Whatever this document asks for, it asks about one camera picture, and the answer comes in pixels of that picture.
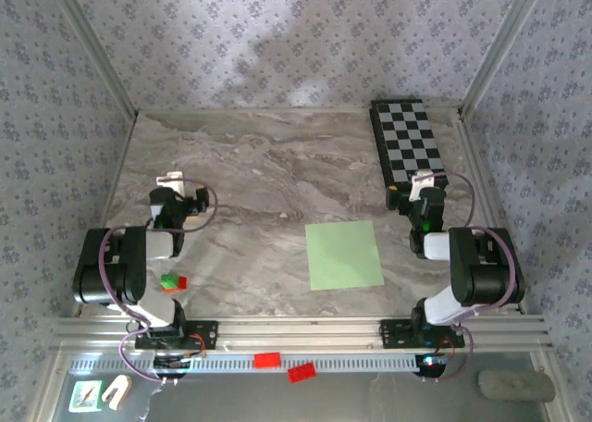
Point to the light green paper sheet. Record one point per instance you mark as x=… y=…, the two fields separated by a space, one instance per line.
x=344 y=255

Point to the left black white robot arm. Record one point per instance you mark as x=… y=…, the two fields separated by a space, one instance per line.
x=111 y=274

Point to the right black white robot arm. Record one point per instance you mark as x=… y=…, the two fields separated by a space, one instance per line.
x=485 y=274

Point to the black grey chessboard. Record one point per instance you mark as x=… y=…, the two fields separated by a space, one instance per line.
x=409 y=140

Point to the small toy brick stack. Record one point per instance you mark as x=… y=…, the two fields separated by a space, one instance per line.
x=172 y=283

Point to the black control board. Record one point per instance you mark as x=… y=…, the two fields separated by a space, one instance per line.
x=430 y=364
x=173 y=363

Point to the pale wooden hook piece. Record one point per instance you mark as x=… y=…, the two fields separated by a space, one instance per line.
x=116 y=389

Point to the red flat toy brick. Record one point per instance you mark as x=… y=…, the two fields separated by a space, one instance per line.
x=302 y=373

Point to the green white picture card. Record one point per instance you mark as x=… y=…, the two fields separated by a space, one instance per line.
x=85 y=395

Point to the dark lower shelf panel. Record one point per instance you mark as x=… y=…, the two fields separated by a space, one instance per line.
x=324 y=403

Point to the aluminium side rail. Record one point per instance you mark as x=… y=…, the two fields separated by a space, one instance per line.
x=119 y=167
x=475 y=163

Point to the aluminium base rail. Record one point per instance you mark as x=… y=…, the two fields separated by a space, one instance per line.
x=300 y=331

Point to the aluminium frame post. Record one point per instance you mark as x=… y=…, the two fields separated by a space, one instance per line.
x=499 y=47
x=96 y=47

